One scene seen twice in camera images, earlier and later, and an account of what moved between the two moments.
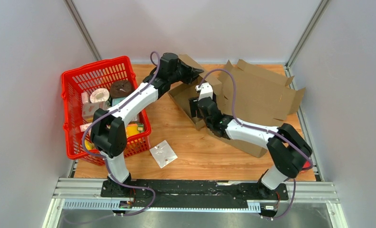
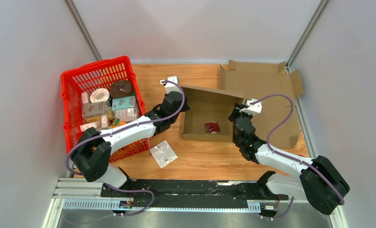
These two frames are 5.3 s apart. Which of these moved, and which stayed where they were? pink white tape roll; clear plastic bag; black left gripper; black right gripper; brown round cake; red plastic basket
Moved: black right gripper; black left gripper
Stayed: pink white tape roll; clear plastic bag; red plastic basket; brown round cake
